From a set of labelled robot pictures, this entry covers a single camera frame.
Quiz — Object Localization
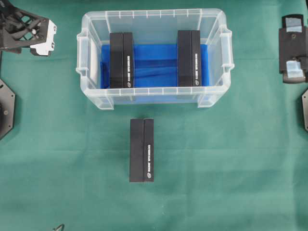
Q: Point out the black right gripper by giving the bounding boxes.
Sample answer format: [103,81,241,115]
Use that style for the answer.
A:
[279,14,308,84]

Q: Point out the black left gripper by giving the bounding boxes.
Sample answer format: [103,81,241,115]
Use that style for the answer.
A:
[0,0,57,56]

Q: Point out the black d435i box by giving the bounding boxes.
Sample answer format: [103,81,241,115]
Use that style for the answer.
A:
[177,30,202,87]
[110,32,135,89]

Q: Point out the black D415 box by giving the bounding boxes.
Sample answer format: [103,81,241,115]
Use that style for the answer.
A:
[129,118,154,182]

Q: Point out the clear plastic storage case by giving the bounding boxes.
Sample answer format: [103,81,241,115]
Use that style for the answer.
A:
[76,9,234,110]

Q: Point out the blue liner sheet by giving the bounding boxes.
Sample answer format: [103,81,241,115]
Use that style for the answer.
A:
[100,44,210,89]

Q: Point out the thin dark bottom object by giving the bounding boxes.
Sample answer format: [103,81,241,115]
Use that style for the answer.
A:
[52,224,65,231]

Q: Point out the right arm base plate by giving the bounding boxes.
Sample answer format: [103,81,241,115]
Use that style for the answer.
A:
[301,89,308,132]

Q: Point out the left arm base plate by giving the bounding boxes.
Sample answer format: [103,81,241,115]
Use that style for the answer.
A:
[0,79,15,139]

